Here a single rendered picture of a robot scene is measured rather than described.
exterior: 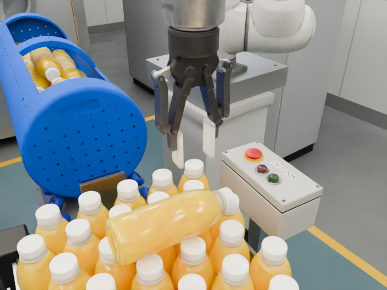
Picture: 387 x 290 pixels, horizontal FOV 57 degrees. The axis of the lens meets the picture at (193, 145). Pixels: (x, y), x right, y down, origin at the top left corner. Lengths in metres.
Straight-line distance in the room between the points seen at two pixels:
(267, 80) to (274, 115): 1.09
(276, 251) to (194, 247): 0.12
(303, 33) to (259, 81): 0.22
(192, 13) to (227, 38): 0.71
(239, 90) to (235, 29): 0.20
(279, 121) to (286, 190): 1.77
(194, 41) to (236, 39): 0.70
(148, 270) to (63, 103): 0.40
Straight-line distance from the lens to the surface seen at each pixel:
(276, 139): 2.50
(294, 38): 1.20
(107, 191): 0.82
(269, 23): 1.16
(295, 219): 0.71
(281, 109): 2.40
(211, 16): 0.50
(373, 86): 3.46
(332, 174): 2.75
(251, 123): 1.33
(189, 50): 0.51
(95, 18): 6.28
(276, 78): 1.36
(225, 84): 0.58
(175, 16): 0.50
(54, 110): 0.78
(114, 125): 0.83
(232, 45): 1.21
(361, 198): 2.60
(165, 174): 0.70
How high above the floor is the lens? 1.52
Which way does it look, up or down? 32 degrees down
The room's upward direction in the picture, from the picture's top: straight up
